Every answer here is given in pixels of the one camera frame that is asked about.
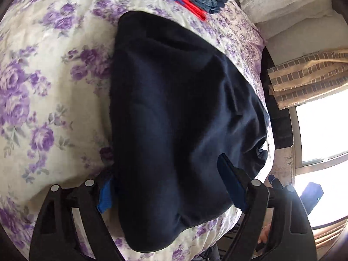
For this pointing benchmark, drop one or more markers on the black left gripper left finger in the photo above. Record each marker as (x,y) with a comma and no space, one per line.
(55,234)

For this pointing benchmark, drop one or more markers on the person's right hand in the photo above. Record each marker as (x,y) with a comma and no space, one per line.
(263,238)

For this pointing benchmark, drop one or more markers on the navy blue pants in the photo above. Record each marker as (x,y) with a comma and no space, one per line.
(176,104)

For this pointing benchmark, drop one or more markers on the white framed window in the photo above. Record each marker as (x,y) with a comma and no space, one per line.
(320,154)

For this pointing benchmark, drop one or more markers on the purple floral bedspread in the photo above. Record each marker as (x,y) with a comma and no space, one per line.
(55,91)

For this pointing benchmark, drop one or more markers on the beige checked curtain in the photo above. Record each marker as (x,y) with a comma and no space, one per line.
(308,77)

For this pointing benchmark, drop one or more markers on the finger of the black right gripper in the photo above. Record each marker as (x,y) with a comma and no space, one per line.
(311,196)

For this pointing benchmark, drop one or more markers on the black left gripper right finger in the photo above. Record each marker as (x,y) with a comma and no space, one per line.
(290,236)

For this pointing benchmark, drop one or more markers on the white lace headboard cover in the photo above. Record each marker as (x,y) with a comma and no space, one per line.
(292,28)

